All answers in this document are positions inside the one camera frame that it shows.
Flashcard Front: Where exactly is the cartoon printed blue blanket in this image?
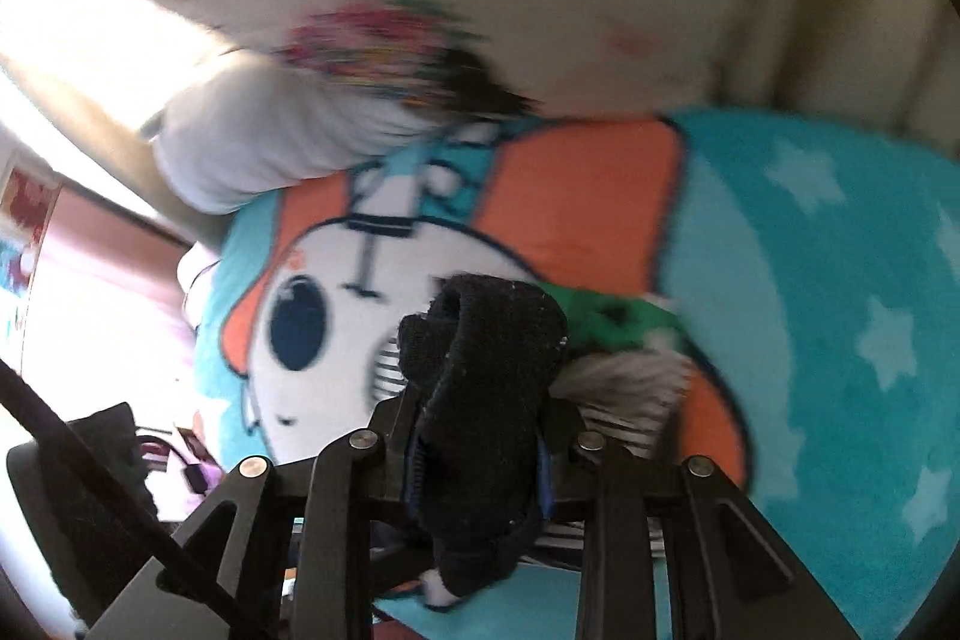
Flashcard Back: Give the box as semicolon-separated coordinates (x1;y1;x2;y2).
180;107;960;640

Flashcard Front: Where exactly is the small black box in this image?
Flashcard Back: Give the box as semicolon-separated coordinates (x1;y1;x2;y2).
7;404;162;630

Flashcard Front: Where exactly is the grey plush pillow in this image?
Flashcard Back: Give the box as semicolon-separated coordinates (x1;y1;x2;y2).
154;47;451;217

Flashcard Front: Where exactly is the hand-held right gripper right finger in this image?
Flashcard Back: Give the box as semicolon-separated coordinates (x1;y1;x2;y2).
538;398;865;640

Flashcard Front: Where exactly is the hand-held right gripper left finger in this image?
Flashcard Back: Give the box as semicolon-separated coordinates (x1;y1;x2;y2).
96;383;422;640

